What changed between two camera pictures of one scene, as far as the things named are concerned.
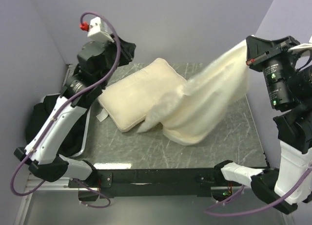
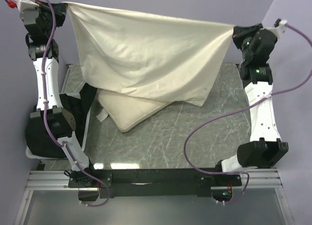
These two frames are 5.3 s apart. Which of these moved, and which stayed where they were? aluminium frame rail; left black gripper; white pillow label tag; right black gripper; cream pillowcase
Moved: left black gripper; cream pillowcase; right black gripper
Stayed: aluminium frame rail; white pillow label tag
